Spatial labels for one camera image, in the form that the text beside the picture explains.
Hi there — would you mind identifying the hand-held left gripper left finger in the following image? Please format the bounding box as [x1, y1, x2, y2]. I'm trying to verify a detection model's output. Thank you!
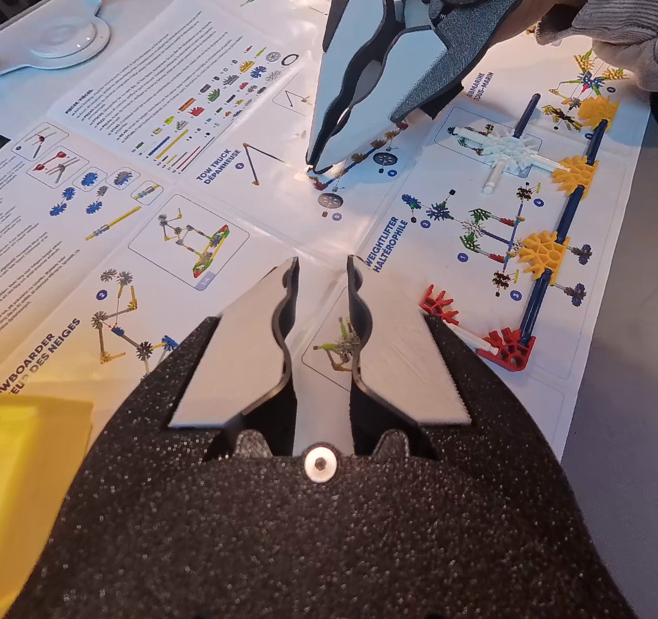
[167, 257, 301, 430]

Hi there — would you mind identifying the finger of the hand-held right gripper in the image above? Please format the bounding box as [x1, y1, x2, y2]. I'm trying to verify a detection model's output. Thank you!
[315, 25, 448, 175]
[305, 0, 387, 174]

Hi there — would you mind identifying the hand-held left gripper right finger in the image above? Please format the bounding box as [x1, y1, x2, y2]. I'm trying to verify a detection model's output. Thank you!
[346, 255, 473, 428]

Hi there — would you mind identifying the red toy connector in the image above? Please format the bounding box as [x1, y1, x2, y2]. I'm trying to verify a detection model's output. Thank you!
[477, 327, 535, 372]
[419, 284, 460, 324]

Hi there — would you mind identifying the white toy rod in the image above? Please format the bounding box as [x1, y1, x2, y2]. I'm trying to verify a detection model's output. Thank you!
[452, 323, 497, 358]

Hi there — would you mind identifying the blue rod orange connector assembly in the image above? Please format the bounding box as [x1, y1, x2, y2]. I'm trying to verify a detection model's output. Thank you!
[515, 95, 621, 352]

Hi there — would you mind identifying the yellow divided parts bin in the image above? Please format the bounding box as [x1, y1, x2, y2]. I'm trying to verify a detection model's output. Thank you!
[0, 393, 94, 599]

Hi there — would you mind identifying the person's right forearm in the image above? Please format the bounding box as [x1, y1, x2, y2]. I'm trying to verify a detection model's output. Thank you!
[535, 0, 658, 93]

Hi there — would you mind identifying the white connector rod assembly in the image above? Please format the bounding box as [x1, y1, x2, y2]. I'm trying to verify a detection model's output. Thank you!
[447, 94, 566, 193]

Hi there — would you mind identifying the printed instruction sheet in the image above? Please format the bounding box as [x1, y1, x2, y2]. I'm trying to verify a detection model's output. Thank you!
[0, 0, 651, 463]

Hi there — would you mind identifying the white metal stand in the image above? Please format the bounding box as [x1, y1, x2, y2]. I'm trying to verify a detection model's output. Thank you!
[0, 0, 111, 75]

